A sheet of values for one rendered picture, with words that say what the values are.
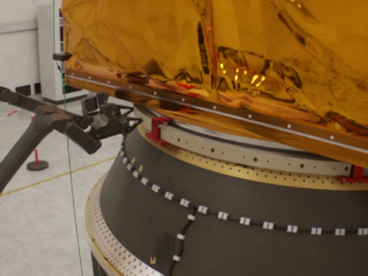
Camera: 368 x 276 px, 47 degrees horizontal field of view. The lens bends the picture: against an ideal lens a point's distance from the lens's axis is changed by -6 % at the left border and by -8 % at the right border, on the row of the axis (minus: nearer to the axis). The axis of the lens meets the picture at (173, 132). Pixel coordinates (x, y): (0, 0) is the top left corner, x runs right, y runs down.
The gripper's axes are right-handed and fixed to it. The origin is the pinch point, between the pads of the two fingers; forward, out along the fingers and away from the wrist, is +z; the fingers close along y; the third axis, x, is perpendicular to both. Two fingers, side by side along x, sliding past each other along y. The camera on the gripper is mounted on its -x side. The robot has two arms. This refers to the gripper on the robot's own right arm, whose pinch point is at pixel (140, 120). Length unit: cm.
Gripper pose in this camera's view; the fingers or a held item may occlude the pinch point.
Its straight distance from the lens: 187.6
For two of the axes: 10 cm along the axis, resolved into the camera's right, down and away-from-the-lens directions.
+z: 9.1, -2.9, 3.1
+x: 1.6, 9.1, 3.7
